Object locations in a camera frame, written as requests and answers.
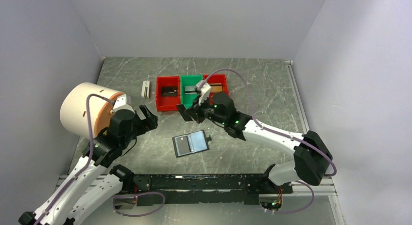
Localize aluminium frame rail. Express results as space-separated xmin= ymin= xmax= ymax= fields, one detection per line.
xmin=43 ymin=60 xmax=346 ymax=225

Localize small white clip block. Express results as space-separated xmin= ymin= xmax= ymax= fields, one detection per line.
xmin=141 ymin=81 xmax=151 ymax=99

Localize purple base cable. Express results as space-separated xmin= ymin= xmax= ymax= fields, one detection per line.
xmin=112 ymin=191 xmax=165 ymax=217
xmin=264 ymin=180 xmax=315 ymax=215

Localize gold card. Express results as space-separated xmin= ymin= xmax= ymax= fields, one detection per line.
xmin=210 ymin=84 xmax=223 ymax=93

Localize red plastic bin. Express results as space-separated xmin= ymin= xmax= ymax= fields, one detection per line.
xmin=207 ymin=74 xmax=229 ymax=106
xmin=155 ymin=76 xmax=181 ymax=112

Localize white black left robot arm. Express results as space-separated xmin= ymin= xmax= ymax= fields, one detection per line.
xmin=18 ymin=105 xmax=158 ymax=225

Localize green plastic bin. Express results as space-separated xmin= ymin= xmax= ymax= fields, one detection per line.
xmin=180 ymin=75 xmax=203 ymax=108

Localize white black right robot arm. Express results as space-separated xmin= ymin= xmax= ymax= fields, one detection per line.
xmin=177 ymin=92 xmax=333 ymax=193

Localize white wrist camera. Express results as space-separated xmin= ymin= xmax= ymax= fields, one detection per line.
xmin=195 ymin=80 xmax=211 ymax=105
xmin=113 ymin=94 xmax=134 ymax=112

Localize black VIP card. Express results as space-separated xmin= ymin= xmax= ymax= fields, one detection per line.
xmin=176 ymin=136 xmax=191 ymax=155

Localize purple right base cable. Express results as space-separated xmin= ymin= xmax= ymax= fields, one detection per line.
xmin=264 ymin=180 xmax=315 ymax=215

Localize white orange cylinder drum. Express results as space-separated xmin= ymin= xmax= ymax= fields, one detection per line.
xmin=60 ymin=82 xmax=125 ymax=138

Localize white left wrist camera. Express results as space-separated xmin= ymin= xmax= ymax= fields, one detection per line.
xmin=113 ymin=94 xmax=134 ymax=112

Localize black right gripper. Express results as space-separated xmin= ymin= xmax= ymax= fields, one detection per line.
xmin=185 ymin=93 xmax=226 ymax=125

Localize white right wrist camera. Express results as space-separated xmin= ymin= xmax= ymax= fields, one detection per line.
xmin=195 ymin=80 xmax=211 ymax=105

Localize silver card in bin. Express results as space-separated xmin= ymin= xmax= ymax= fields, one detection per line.
xmin=183 ymin=86 xmax=198 ymax=95

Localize black leather card holder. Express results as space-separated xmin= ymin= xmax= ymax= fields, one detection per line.
xmin=172 ymin=130 xmax=212 ymax=158

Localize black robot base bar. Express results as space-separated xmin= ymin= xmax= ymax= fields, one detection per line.
xmin=119 ymin=173 xmax=292 ymax=206

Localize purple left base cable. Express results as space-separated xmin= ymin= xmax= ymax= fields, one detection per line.
xmin=112 ymin=191 xmax=165 ymax=217

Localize black card in bin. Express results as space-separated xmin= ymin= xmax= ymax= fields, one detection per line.
xmin=161 ymin=87 xmax=178 ymax=97

